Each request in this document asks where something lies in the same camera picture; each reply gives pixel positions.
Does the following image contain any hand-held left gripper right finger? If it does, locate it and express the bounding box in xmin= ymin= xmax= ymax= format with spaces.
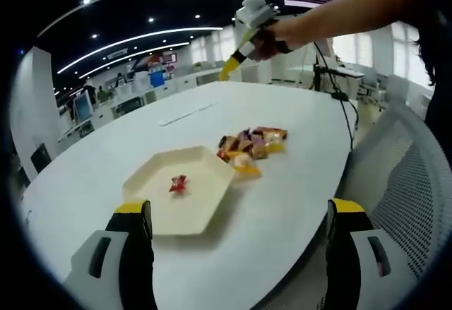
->
xmin=324 ymin=198 xmax=421 ymax=310

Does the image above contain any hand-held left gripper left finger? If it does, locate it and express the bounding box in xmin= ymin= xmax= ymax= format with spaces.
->
xmin=63 ymin=199 xmax=158 ymax=310

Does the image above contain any small red candy packet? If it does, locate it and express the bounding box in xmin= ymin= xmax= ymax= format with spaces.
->
xmin=168 ymin=174 xmax=188 ymax=193

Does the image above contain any pile of assorted snacks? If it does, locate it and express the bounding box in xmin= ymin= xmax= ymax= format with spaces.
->
xmin=215 ymin=126 xmax=287 ymax=180

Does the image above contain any cream hexagonal container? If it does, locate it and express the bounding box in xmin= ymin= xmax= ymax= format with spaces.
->
xmin=121 ymin=145 xmax=237 ymax=237

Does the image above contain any person's right hand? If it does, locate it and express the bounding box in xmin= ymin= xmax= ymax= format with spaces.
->
xmin=252 ymin=20 xmax=309 ymax=63

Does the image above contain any black tripod stand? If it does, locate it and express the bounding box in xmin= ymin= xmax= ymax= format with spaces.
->
xmin=310 ymin=41 xmax=340 ymax=92

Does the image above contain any white mesh office chair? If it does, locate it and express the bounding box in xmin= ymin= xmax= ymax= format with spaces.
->
xmin=282 ymin=102 xmax=441 ymax=310

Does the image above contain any blue box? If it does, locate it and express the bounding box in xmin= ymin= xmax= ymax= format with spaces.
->
xmin=150 ymin=69 xmax=167 ymax=88

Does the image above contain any black rectangular panel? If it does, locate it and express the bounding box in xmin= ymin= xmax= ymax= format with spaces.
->
xmin=30 ymin=143 xmax=52 ymax=173

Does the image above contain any white office cabinet row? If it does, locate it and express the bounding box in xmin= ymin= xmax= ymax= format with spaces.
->
xmin=58 ymin=68 xmax=248 ymax=138

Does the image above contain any desktop monitor teal screen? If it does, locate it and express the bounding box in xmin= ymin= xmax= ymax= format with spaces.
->
xmin=73 ymin=94 xmax=95 ymax=122

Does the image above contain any black cable with adapter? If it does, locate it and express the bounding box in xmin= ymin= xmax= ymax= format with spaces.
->
xmin=330 ymin=90 xmax=359 ymax=152

